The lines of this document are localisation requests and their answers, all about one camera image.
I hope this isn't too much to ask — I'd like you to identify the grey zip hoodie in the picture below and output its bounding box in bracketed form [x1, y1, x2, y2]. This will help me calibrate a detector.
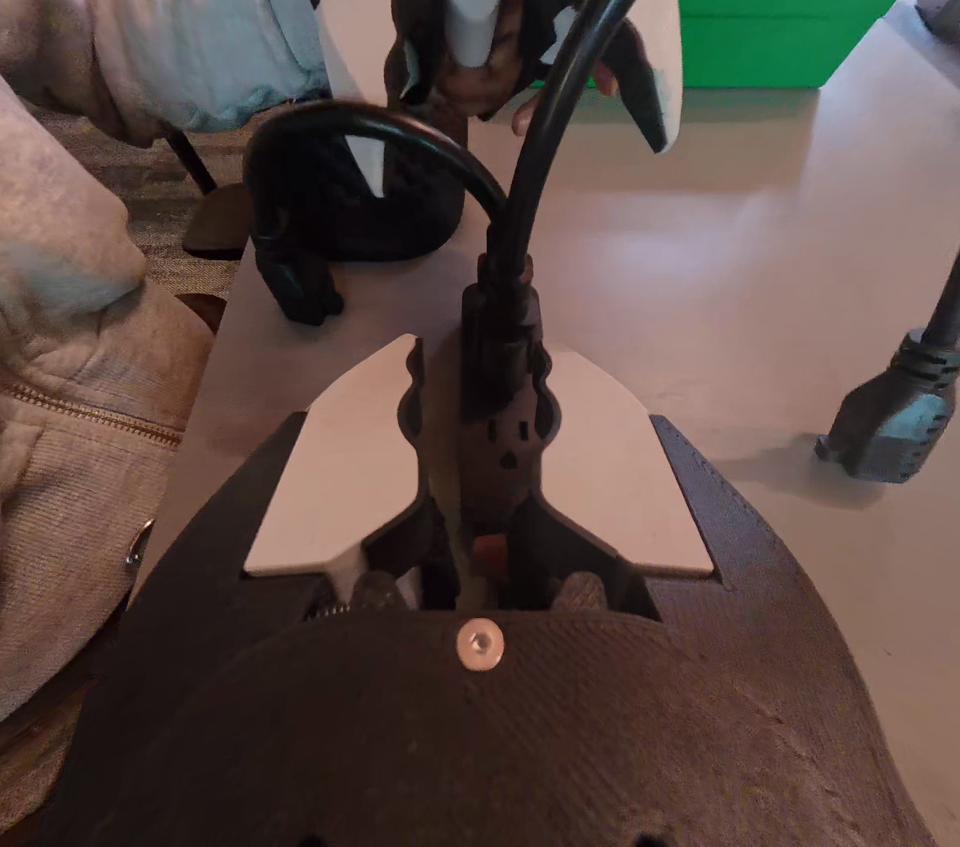
[0, 78, 219, 811]

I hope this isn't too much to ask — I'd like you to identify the black cable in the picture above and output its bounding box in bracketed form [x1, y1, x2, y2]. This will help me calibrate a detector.
[459, 0, 960, 484]

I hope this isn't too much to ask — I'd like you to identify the person's left hand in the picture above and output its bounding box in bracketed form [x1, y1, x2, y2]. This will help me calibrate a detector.
[435, 58, 543, 137]

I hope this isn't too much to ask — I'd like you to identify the black power cord with plug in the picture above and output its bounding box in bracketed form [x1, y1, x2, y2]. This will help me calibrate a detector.
[243, 99, 515, 328]

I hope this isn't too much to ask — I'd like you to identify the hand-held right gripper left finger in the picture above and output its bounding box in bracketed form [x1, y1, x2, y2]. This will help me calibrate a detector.
[243, 333, 460, 610]

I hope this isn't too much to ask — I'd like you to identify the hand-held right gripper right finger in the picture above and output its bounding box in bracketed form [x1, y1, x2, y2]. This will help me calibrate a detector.
[513, 346, 717, 597]

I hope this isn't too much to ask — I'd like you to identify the black power strip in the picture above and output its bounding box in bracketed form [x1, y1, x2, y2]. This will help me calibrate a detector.
[450, 337, 556, 542]

